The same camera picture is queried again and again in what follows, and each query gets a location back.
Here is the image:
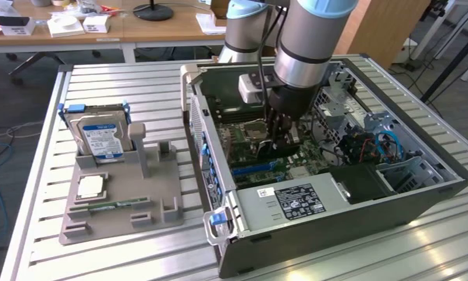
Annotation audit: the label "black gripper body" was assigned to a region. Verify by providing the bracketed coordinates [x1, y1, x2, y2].
[266, 84, 320, 122]

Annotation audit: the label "CPU socket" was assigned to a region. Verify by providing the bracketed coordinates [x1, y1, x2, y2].
[242, 121, 270, 141]

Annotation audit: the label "green motherboard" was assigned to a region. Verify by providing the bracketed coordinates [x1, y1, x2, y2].
[212, 104, 335, 190]

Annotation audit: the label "silver metal drive cage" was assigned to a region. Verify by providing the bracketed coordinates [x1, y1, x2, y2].
[314, 87, 375, 139]

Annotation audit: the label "blue expansion slot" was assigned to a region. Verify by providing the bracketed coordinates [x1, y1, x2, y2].
[231, 162, 279, 177]

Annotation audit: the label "grey power supply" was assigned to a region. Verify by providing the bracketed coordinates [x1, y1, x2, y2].
[234, 172, 355, 232]

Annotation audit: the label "silver disk bay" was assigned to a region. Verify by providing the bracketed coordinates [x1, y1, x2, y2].
[375, 156, 446, 194]

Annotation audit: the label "white papers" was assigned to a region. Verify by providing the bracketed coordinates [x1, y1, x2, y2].
[195, 12, 228, 36]

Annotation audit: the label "wooden cabinet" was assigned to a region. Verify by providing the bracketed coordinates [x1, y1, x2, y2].
[330, 0, 432, 70]

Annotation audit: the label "dark grey PC case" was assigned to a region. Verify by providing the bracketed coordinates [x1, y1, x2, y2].
[179, 57, 468, 279]

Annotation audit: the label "wooden desk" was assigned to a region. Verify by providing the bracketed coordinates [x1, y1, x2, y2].
[0, 0, 282, 55]

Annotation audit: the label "black stand leg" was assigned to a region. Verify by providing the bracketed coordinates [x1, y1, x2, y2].
[419, 17, 468, 103]

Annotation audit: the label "hard disk with blue caddy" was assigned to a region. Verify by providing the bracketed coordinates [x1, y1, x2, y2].
[56, 100, 132, 165]

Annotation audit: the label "black lamp base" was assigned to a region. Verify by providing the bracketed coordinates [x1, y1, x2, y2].
[132, 0, 175, 22]

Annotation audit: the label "grey parts rack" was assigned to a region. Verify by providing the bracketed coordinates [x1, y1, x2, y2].
[58, 122, 187, 246]

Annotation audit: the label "silver CPU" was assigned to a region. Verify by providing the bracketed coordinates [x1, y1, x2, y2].
[76, 176, 104, 198]

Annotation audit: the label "green RAM stick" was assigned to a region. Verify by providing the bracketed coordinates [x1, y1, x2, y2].
[71, 197, 148, 213]

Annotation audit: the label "small white box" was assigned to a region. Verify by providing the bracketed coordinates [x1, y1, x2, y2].
[82, 15, 112, 33]

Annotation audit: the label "office chair base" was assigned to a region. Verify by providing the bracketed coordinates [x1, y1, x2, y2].
[7, 52, 103, 86]

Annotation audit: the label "white labelled box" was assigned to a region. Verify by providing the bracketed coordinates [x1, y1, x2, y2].
[1, 16, 36, 36]

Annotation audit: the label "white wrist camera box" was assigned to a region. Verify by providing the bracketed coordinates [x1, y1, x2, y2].
[238, 73, 278, 104]

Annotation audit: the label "black wire bundle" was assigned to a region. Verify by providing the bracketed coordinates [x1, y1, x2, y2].
[311, 116, 376, 166]

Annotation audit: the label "black camera cable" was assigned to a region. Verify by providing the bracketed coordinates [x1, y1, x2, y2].
[256, 0, 288, 125]

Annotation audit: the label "red wire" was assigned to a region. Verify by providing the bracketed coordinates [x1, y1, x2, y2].
[359, 136, 372, 163]

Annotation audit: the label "blue wire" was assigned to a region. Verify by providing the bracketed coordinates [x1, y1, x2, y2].
[375, 131, 406, 165]

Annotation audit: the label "grey case handle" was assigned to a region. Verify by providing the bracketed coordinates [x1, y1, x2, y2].
[180, 64, 203, 86]
[203, 207, 236, 245]

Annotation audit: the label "white floor cable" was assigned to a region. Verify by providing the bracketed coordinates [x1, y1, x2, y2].
[0, 121, 44, 139]

